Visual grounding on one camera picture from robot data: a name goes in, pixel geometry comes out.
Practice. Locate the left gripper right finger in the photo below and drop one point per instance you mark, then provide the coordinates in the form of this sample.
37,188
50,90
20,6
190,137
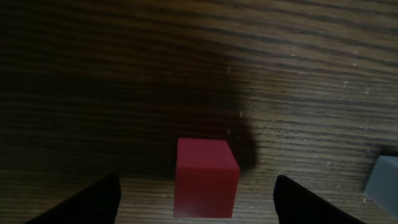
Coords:
301,208

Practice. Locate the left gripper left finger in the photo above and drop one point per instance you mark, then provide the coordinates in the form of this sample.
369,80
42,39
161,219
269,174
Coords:
90,205

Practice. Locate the pink cube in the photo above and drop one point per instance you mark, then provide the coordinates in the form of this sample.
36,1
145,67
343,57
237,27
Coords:
205,180

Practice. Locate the white cube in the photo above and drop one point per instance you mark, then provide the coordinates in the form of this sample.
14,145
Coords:
384,183

